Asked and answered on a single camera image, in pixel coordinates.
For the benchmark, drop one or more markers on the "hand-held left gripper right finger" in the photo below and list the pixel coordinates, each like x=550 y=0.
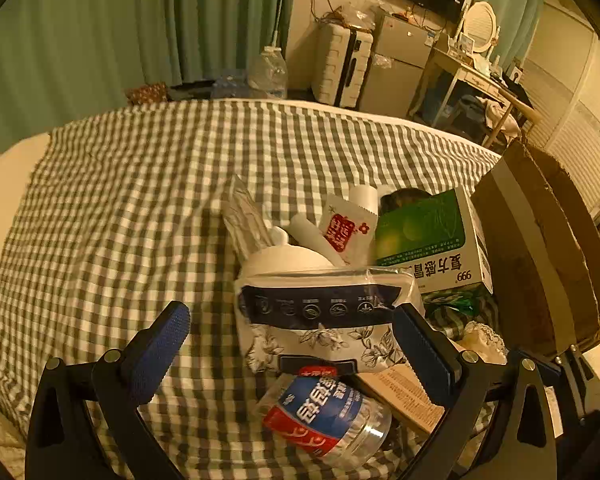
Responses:
x=425 y=355

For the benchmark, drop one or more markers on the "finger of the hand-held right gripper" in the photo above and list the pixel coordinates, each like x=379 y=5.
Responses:
x=580 y=377

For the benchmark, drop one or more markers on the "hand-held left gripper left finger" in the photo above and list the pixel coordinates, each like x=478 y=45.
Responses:
x=160 y=350

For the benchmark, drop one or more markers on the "brown paper booklet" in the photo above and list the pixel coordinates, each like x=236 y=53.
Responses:
x=395 y=385

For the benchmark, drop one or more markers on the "floral tissue pack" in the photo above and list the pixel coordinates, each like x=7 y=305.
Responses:
x=320 y=340

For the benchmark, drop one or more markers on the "plastic bottle with red-blue label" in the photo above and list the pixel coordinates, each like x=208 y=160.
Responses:
x=320 y=415

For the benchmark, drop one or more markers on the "green white medicine box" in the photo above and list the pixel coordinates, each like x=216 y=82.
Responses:
x=420 y=230

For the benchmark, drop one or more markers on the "brown cardboard box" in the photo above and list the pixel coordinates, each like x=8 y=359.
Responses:
x=530 y=260

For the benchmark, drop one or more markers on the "white pouch with red label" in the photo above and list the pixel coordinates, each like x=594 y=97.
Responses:
x=342 y=232

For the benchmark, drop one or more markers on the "black wallet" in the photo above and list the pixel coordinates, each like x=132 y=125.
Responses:
x=400 y=199

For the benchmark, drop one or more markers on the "white round container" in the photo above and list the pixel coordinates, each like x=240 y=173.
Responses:
x=290 y=260

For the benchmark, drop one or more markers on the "silver blister pack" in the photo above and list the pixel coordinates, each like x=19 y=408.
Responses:
x=245 y=215

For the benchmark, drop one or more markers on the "white tube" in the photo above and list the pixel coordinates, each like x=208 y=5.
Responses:
x=307 y=232

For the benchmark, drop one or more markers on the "white lace cloth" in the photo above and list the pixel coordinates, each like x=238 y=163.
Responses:
x=482 y=337

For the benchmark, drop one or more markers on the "green plastic wrapper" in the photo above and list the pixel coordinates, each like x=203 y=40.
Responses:
x=455 y=302

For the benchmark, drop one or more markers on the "green white checked blanket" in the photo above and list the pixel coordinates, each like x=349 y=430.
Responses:
x=130 y=185

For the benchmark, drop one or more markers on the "white clothes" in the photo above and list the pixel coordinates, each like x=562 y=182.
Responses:
x=492 y=115

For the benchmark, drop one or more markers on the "brown patterned bag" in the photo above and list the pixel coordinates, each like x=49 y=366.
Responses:
x=145 y=94

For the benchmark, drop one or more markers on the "black bag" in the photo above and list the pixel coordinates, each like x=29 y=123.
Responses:
x=190 y=89

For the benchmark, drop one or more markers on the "wooden chair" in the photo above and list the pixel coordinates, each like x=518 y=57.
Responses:
x=512 y=105

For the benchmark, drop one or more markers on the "crushed clear plastic bottles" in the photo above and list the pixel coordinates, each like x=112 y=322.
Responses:
x=232 y=85

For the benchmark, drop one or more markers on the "black clothes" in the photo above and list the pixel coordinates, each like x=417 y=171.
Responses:
x=515 y=90

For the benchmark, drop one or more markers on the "silver mini fridge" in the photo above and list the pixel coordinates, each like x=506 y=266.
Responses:
x=397 y=70

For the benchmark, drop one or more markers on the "white dressing table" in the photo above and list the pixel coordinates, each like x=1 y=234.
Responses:
x=460 y=67

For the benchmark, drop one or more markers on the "white slatted wardrobe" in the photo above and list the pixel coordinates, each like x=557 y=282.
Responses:
x=575 y=85

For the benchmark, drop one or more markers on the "large clear water jug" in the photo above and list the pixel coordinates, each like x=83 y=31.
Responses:
x=267 y=72

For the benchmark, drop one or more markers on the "white suitcase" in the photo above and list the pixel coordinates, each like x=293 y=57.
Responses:
x=337 y=65

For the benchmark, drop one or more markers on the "green curtain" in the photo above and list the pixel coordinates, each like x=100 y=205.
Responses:
x=512 y=10
x=80 y=35
x=230 y=10

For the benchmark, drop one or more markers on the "white oval vanity mirror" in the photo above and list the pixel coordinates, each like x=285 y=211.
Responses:
x=480 y=27

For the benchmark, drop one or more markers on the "clear plastic bags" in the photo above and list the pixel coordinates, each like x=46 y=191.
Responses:
x=355 y=15

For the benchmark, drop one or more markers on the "white pole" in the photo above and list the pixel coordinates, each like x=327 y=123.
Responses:
x=280 y=10

